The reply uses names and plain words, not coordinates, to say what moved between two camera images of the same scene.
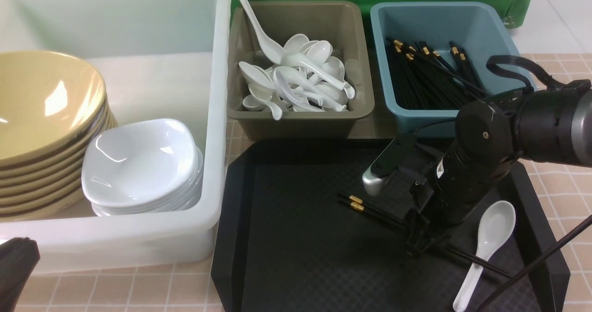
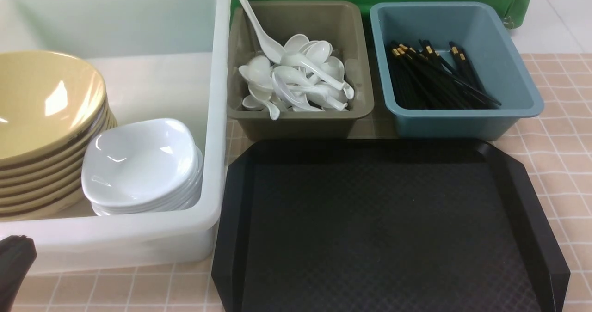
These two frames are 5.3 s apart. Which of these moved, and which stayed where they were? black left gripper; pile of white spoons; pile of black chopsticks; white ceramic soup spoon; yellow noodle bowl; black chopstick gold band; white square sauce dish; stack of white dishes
Moved: white ceramic soup spoon; black chopstick gold band
Stayed: stack of white dishes; yellow noodle bowl; black left gripper; pile of black chopsticks; white square sauce dish; pile of white spoons
